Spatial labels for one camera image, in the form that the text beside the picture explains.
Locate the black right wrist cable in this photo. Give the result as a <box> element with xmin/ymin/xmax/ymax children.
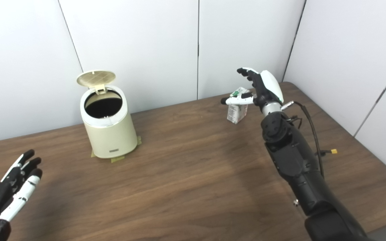
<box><xmin>282</xmin><ymin>100</ymin><xmax>338</xmax><ymax>178</ymax></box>

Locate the green white milk carton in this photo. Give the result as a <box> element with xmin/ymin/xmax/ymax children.
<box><xmin>227</xmin><ymin>87</ymin><xmax>251</xmax><ymax>125</ymax></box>

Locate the cream-colored round bin lid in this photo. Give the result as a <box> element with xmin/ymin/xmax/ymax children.
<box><xmin>76</xmin><ymin>70</ymin><xmax>116</xmax><ymax>95</ymax></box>

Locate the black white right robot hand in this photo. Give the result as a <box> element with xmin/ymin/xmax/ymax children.
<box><xmin>220</xmin><ymin>67</ymin><xmax>284</xmax><ymax>109</ymax></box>

